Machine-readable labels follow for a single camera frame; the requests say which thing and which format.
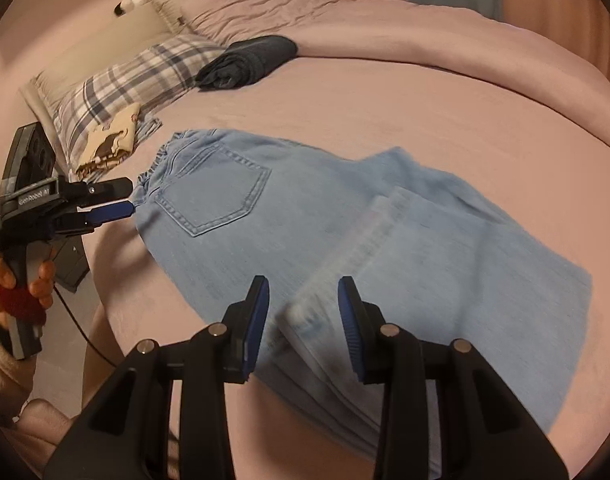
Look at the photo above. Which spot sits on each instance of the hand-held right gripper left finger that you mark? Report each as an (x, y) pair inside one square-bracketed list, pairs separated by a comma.
[(257, 325)]

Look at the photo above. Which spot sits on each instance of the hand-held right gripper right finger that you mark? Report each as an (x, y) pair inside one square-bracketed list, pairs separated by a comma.
[(350, 330)]

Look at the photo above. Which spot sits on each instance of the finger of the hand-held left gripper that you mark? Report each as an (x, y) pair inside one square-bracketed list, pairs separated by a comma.
[(105, 188), (112, 212)]

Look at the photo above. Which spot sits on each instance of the light blue denim pants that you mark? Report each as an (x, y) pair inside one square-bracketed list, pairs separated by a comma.
[(235, 245)]

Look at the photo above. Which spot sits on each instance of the person's left forearm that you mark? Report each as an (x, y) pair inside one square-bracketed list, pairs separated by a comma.
[(5, 375)]

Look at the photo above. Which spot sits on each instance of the dark folded pants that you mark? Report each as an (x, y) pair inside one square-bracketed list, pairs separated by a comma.
[(255, 57)]

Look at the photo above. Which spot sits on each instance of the cream printed folded cloth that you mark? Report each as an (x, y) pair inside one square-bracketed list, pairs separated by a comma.
[(110, 140)]

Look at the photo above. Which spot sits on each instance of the dark flat box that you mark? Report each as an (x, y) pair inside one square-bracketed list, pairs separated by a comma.
[(70, 265)]

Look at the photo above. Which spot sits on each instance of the blue striped cloth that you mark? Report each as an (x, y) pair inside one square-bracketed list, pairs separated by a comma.
[(147, 130)]

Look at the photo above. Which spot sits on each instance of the plaid pillow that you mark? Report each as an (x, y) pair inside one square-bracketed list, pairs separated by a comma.
[(135, 80)]

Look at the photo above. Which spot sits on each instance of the beige pillow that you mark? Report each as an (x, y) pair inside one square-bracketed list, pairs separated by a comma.
[(95, 45)]

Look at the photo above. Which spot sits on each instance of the white and black plush toy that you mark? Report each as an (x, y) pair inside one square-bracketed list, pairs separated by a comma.
[(132, 2)]

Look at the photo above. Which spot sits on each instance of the white trimmed pillow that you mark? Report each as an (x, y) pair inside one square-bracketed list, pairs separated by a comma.
[(172, 10)]

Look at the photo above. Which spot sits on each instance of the pink fuzzy clothing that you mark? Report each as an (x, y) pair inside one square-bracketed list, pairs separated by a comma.
[(40, 435)]

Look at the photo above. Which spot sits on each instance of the pink duvet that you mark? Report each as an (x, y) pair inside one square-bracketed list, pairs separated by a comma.
[(435, 40)]

